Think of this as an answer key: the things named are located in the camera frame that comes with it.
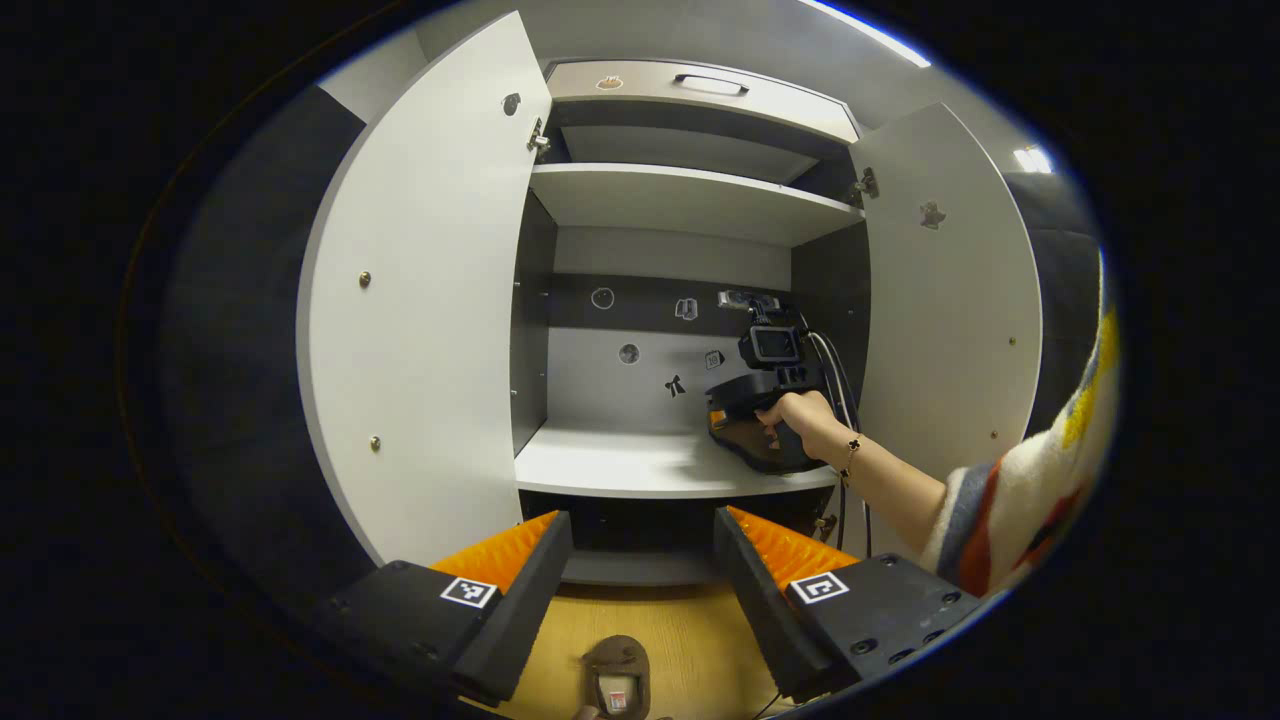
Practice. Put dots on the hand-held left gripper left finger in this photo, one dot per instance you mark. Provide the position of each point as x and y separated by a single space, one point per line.
520 615

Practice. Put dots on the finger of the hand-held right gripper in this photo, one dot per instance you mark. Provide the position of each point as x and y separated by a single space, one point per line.
718 420

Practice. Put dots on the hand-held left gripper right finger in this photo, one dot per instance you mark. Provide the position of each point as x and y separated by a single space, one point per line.
765 615

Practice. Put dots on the brown fuzzy shoe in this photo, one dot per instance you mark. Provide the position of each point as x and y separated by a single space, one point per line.
760 455
615 655

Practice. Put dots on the white shoe cabinet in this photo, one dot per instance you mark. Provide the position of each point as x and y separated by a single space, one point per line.
690 200

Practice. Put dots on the white cabinet door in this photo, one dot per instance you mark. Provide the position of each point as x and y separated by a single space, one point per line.
950 320
420 300

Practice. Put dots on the metal door hinge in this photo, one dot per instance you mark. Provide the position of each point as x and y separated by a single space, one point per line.
865 185
538 140

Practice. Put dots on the beige cabinet drawer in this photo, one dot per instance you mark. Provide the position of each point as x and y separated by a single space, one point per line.
640 88

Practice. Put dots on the black backdrop cloth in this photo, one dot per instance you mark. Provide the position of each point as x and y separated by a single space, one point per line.
1060 280
240 350

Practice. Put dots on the small ceiling light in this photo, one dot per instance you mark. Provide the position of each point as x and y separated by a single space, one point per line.
1033 160

